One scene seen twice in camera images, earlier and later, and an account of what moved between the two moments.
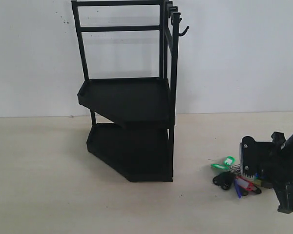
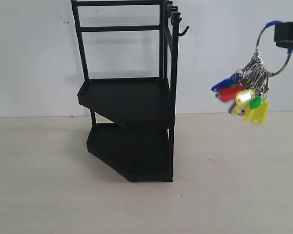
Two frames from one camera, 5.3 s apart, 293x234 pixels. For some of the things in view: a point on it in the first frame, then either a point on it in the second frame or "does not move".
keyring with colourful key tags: [233, 176] -> [246, 91]
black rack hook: [184, 31] does not move
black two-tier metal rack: [130, 51] does not move
